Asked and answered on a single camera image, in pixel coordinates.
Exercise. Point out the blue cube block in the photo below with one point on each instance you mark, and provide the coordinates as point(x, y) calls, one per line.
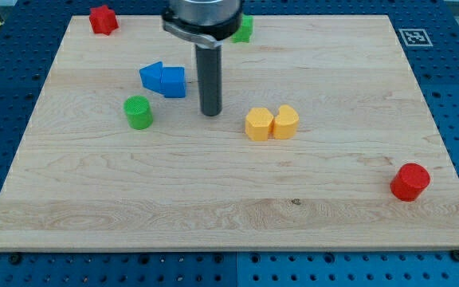
point(173, 84)

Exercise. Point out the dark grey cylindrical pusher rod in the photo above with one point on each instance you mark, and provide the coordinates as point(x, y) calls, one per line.
point(209, 72)

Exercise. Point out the red star block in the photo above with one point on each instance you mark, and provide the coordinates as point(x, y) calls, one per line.
point(103, 20)

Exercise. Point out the yellow hexagon block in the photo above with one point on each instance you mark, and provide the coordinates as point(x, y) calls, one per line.
point(258, 124)

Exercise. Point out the white fiducial marker tag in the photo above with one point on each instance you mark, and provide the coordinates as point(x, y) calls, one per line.
point(415, 37)

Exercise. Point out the red cylinder block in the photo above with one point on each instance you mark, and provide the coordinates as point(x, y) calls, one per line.
point(409, 182)

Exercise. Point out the green star block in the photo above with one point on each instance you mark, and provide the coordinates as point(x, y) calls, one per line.
point(245, 31)

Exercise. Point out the blue triangle block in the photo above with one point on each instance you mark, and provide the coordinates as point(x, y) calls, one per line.
point(151, 76)

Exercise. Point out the wooden board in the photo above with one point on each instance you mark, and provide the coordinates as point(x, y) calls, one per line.
point(83, 180)

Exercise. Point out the yellow heart block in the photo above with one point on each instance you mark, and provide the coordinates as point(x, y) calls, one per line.
point(285, 123)

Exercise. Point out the green cylinder block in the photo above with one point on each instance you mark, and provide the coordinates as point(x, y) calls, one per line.
point(138, 112)

